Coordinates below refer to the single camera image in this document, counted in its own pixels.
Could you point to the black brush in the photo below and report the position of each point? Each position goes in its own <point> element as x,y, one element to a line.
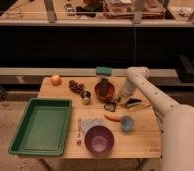
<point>103,87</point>

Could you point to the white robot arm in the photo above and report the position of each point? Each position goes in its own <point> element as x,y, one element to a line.
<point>178,120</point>

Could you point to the red bowl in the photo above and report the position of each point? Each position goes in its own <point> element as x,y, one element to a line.
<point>108,95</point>

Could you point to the small blue bowl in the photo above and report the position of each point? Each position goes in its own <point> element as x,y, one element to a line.
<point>127,123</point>

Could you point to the purple bowl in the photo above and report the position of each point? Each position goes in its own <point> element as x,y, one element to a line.
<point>99,141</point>

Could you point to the small metal cup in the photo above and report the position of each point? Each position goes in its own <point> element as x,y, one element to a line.
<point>86,97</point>

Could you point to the green sponge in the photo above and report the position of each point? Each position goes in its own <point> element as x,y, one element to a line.
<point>104,71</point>

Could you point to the bunch of dark grapes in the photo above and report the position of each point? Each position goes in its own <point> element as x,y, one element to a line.
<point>76,87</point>

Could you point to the small black box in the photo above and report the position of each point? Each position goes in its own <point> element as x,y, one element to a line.
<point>110,106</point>

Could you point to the orange carrot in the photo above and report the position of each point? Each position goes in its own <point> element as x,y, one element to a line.
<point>113,118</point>

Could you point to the light blue cloth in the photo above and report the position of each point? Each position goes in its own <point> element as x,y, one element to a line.
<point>89,123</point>

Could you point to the orange fruit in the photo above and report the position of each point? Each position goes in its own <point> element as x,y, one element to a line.
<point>56,80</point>

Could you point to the yellow black sponge wedge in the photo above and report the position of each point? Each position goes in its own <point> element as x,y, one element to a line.
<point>136,104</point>

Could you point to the silver fork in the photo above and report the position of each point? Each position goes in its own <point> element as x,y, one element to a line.
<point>79,139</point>

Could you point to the green plastic tray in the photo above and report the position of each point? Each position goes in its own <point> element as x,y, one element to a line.
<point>43,128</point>

